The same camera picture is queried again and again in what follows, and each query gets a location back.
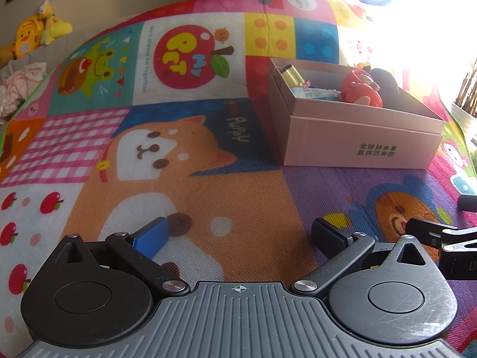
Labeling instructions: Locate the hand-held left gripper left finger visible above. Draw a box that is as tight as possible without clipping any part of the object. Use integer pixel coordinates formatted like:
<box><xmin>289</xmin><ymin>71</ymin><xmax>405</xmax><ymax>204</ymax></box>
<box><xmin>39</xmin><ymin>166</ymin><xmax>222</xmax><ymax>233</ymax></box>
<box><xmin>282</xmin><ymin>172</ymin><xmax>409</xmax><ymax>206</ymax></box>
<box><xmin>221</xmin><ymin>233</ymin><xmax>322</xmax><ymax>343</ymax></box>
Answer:
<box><xmin>48</xmin><ymin>217</ymin><xmax>191</xmax><ymax>297</ymax></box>

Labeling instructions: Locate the pink white clothes pile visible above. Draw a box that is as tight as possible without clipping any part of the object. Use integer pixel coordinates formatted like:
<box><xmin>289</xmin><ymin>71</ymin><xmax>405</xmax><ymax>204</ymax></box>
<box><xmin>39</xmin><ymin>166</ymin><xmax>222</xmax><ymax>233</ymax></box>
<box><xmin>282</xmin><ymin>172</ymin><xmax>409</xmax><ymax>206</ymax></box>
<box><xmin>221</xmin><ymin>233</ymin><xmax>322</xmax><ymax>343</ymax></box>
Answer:
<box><xmin>0</xmin><ymin>61</ymin><xmax>48</xmax><ymax>120</ymax></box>

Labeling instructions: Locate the orange yellow duck plush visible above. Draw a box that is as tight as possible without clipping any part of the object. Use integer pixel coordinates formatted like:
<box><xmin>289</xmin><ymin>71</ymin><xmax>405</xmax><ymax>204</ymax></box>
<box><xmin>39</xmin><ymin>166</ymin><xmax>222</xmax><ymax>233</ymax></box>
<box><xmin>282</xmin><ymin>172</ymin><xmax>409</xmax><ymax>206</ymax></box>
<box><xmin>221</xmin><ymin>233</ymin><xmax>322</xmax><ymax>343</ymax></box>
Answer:
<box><xmin>11</xmin><ymin>1</ymin><xmax>56</xmax><ymax>59</ymax></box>

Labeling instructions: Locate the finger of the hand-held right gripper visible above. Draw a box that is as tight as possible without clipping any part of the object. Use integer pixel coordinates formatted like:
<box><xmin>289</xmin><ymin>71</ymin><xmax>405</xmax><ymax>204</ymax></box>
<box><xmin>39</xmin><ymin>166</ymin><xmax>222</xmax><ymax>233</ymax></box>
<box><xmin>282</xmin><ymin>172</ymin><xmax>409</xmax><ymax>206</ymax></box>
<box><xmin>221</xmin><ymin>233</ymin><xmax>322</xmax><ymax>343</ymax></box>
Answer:
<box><xmin>458</xmin><ymin>194</ymin><xmax>477</xmax><ymax>212</ymax></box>
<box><xmin>405</xmin><ymin>218</ymin><xmax>459</xmax><ymax>249</ymax></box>

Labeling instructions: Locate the black plush toy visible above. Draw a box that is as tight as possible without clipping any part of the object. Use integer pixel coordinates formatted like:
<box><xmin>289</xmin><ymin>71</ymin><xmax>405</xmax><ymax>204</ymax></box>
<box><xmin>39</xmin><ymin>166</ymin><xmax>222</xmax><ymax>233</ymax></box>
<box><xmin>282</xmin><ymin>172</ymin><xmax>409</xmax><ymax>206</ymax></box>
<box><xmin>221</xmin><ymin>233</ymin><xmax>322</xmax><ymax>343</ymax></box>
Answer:
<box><xmin>367</xmin><ymin>68</ymin><xmax>401</xmax><ymax>105</ymax></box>

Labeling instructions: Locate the tall green potted plant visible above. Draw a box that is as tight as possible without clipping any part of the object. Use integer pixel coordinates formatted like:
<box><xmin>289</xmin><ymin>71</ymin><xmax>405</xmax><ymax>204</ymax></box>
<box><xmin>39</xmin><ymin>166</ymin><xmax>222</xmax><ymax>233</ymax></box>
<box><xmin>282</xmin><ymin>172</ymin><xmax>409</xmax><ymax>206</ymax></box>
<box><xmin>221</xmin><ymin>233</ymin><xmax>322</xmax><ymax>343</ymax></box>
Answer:
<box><xmin>456</xmin><ymin>56</ymin><xmax>477</xmax><ymax>117</ymax></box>

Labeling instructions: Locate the yellow pudding toy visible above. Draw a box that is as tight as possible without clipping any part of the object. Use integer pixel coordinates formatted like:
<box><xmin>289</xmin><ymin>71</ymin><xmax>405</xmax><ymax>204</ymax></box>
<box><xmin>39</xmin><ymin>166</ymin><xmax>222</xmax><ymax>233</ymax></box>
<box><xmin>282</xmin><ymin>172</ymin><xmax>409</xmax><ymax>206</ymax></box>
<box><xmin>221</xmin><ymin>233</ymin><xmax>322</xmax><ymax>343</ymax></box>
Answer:
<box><xmin>279</xmin><ymin>65</ymin><xmax>307</xmax><ymax>89</ymax></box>

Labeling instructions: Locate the white plant pot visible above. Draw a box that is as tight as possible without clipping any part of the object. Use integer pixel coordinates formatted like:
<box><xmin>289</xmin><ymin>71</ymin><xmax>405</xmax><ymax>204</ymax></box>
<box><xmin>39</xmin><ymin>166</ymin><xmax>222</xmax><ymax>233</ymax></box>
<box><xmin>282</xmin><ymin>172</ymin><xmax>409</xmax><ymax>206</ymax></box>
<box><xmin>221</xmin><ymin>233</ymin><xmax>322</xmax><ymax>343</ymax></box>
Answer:
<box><xmin>451</xmin><ymin>101</ymin><xmax>477</xmax><ymax>132</ymax></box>

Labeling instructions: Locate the pink cardboard box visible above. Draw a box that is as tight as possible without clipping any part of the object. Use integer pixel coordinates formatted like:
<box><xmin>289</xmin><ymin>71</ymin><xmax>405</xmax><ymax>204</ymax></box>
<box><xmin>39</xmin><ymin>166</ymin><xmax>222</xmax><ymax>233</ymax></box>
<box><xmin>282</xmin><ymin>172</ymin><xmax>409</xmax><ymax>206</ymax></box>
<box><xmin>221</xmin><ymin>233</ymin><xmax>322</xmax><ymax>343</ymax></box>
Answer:
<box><xmin>267</xmin><ymin>58</ymin><xmax>446</xmax><ymax>170</ymax></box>

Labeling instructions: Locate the blue tissue packet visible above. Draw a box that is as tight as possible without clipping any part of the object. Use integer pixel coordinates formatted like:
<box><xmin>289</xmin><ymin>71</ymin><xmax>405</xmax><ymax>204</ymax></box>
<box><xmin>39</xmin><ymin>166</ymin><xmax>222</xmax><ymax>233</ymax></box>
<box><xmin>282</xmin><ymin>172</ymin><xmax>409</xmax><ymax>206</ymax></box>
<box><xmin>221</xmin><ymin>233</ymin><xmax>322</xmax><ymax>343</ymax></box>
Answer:
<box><xmin>291</xmin><ymin>87</ymin><xmax>341</xmax><ymax>101</ymax></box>

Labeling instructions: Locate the red hooded figure keychain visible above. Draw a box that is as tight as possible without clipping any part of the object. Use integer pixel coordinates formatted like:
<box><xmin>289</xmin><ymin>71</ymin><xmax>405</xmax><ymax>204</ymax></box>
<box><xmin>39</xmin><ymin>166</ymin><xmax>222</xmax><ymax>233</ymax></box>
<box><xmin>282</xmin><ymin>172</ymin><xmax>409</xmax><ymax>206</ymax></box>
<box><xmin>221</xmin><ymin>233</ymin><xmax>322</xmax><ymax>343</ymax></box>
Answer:
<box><xmin>337</xmin><ymin>69</ymin><xmax>384</xmax><ymax>108</ymax></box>

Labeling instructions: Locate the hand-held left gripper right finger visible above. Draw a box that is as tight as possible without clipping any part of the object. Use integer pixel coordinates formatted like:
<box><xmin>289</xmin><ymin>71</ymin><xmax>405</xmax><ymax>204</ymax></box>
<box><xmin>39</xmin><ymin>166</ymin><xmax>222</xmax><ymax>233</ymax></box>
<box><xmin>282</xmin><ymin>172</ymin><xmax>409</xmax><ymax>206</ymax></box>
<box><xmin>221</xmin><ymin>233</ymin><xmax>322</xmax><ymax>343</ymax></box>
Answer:
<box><xmin>292</xmin><ymin>218</ymin><xmax>433</xmax><ymax>296</ymax></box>

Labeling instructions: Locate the colourful printed play mat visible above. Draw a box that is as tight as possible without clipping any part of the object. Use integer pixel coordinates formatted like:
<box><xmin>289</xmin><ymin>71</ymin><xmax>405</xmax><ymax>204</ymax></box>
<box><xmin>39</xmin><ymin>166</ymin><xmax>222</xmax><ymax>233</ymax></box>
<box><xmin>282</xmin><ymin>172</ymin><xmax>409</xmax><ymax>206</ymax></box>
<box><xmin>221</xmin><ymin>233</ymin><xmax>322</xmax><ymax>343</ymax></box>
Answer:
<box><xmin>0</xmin><ymin>0</ymin><xmax>477</xmax><ymax>358</ymax></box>

